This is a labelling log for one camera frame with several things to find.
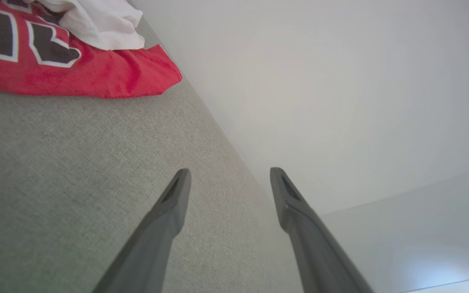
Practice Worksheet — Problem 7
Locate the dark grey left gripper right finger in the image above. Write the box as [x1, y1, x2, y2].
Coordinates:
[270, 167, 374, 293]

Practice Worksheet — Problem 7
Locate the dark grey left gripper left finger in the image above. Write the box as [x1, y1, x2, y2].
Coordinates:
[92, 168, 192, 293]

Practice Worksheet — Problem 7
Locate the red jersey with white sleeves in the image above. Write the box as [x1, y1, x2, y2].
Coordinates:
[0, 0, 183, 99]

